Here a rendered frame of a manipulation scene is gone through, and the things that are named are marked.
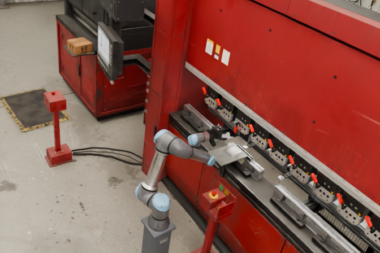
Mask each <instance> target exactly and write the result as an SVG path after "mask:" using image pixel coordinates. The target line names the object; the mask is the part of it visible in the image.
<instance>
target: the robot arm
mask: <svg viewBox="0 0 380 253"><path fill-rule="evenodd" d="M222 132H223V129H222V130H221V126H219V124H218V125H214V126H212V128H211V130H210V129H207V131H205V132H201V133H196V134H193V135H190V136H189V137H188V143H189V144H187V143H186V142H184V141H183V140H182V139H181V138H179V137H177V136H176V135H174V134H173V133H171V132H170V131H168V130H166V129H162V130H160V131H159V132H158V133H157V134H156V135H155V137H154V143H156V145H155V150H156V152H155V154H154V158H153V160H152V163H151V166H150V168H149V172H148V175H147V177H146V180H145V181H143V182H142V183H140V184H139V185H138V187H137V188H136V191H135V196H136V197H137V198H138V200H139V201H141V202H143V203H144V204H145V205H146V206H147V207H148V208H150V209H151V210H152V213H151V215H150V216H149V218H148V226H149V227H150V228H151V230H153V231H155V232H163V231H165V230H166V229H168V227H169V226H170V219H169V209H170V198H169V197H168V196H167V195H166V194H164V193H158V192H157V190H158V185H157V184H158V181H159V178H160V176H161V173H162V170H163V168H164V165H165V162H166V159H167V157H168V155H170V154H172V155H174V156H177V157H180V158H183V159H192V160H196V161H199V162H202V163H205V164H207V165H209V166H212V165H213V164H214V163H215V161H216V158H215V157H214V156H213V155H211V154H209V153H208V152H206V151H205V150H203V149H202V148H200V146H201V143H203V142H206V141H209V142H210V144H211V145H212V146H213V147H215V146H216V143H215V140H214V139H219V140H227V139H230V138H233V137H231V136H230V133H229V132H227V133H226V134H223V135H222V136H221V133H222Z"/></svg>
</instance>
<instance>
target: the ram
mask: <svg viewBox="0 0 380 253"><path fill-rule="evenodd" d="M208 39H209V40H211V41H213V42H214V44H213V51H212V54H211V55H210V54H208V53H207V52H206V51H205V50H206V44H207V40H208ZM217 45H219V46H220V47H221V48H220V52H219V54H217V53H216V52H215V50H216V46H217ZM223 49H225V50H227V51H228V52H230V58H229V61H228V66H227V65H225V64H224V63H222V62H221V59H222V54H223ZM215 54H217V55H218V56H219V57H218V59H216V58H215V57H214V56H215ZM186 62H188V63H189V64H190V65H192V66H193V67H195V68H196V69H197V70H198V71H200V72H201V73H202V74H204V75H205V76H206V77H208V78H209V79H211V80H212V81H213V82H214V83H216V84H217V85H218V86H220V87H221V88H222V89H224V90H225V91H226V92H228V93H229V94H231V95H232V96H233V97H234V98H236V99H237V100H238V101H240V102H241V103H242V104H244V105H245V106H247V107H248V108H249V109H250V110H252V111H253V112H254V113H256V114H257V115H258V116H260V117H261V118H263V119H264V120H265V121H267V122H268V123H269V124H270V125H272V126H273V127H274V128H276V129H277V130H279V131H280V132H281V133H283V134H284V135H285V136H286V137H288V138H289V139H290V140H292V141H293V142H294V143H295V144H297V145H298V146H300V147H301V148H302V149H304V150H305V151H306V152H308V153H309V154H311V156H313V157H314V158H316V159H317V160H318V161H320V162H321V163H322V164H324V165H325V166H326V167H328V168H329V169H330V170H332V171H333V172H334V173H336V174H337V175H338V176H340V177H341V178H342V179H344V180H345V181H347V182H348V183H349V184H350V185H352V186H353V187H354V188H356V189H357V190H358V191H360V192H361V193H363V194H364V195H365V196H366V197H368V198H369V199H370V200H372V201H373V202H374V203H376V204H377V205H379V206H380V58H378V57H376V56H374V55H372V54H369V53H367V52H365V51H363V50H360V49H358V48H356V47H354V46H352V45H350V44H348V43H345V42H343V41H341V40H339V39H337V38H335V37H332V36H330V35H328V34H326V33H324V32H321V31H320V30H317V29H315V28H313V27H310V26H308V25H306V24H304V23H302V22H300V21H298V20H295V19H293V18H291V17H289V16H287V15H285V14H283V13H280V12H278V11H276V10H273V9H272V8H270V7H267V6H265V5H263V4H261V3H258V2H256V1H254V0H195V1H194V5H193V14H192V21H191V29H190V34H189V42H188V50H187V58H186ZM185 67H186V69H188V70H189V71H191V72H192V73H193V74H194V75H196V76H197V77H198V78H200V79H201V80H202V81H203V82H205V83H206V84H208V85H209V86H210V87H211V88H213V89H214V90H215V91H216V92H218V93H219V94H220V95H221V96H223V97H224V98H226V99H227V100H228V101H229V102H231V103H232V104H233V105H234V106H236V107H237V108H238V109H240V110H241V111H243V112H244V113H245V114H246V115H248V116H249V117H250V118H251V119H253V120H254V121H255V122H257V123H258V124H260V126H262V127H263V128H265V129H266V130H267V131H268V132H270V133H271V134H272V135H273V136H275V137H276V138H277V139H279V140H280V141H281V142H283V143H284V144H285V145H287V146H288V147H289V148H290V149H292V150H293V151H294V152H295V153H297V154H298V155H300V156H301V157H302V158H303V159H305V160H306V161H307V162H308V163H310V164H311V165H312V166H314V167H315V168H317V169H318V170H319V171H320V172H322V173H323V174H324V175H325V176H327V177H328V178H329V179H331V180H332V181H333V182H335V183H336V184H337V185H339V186H340V187H341V188H342V189H344V190H345V191H346V192H347V193H349V194H350V195H352V196H353V197H354V198H355V199H357V200H358V201H359V202H360V203H362V204H363V205H364V206H366V207H367V208H368V209H370V210H371V211H372V212H374V213H375V214H376V215H377V216H379V217H380V212H379V211H377V210H376V209H375V208H374V207H372V206H371V205H370V204H368V203H367V202H366V201H364V200H363V199H362V198H360V197H359V196H358V195H356V194H355V193H354V192H353V191H351V190H350V189H349V188H347V187H346V186H344V185H343V184H342V183H341V182H339V181H338V180H337V179H335V178H334V177H333V176H332V175H330V174H329V173H327V172H326V171H325V170H324V169H322V168H321V167H320V166H318V165H317V164H316V163H315V162H313V161H312V160H310V159H309V158H308V157H306V156H305V155H304V154H303V153H301V152H300V151H299V150H297V149H296V148H294V147H293V146H292V145H291V144H289V143H288V142H287V141H285V140H284V139H283V138H282V137H280V136H279V135H277V134H276V133H275V132H273V131H272V130H271V129H270V128H268V127H267V126H266V125H265V124H263V123H262V122H260V121H259V120H258V119H256V118H255V117H254V116H253V115H251V114H250V113H249V112H247V111H246V110H245V109H243V108H242V107H241V106H239V105H238V104H237V103H235V102H234V101H233V100H232V99H230V98H229V97H228V96H226V95H225V94H223V93H222V92H221V91H220V90H218V89H217V88H216V87H215V86H213V85H212V84H211V83H209V82H208V81H206V80H205V79H204V78H203V77H201V76H200V75H199V74H197V73H196V72H195V71H194V70H192V69H191V68H189V67H188V66H187V65H185Z"/></svg>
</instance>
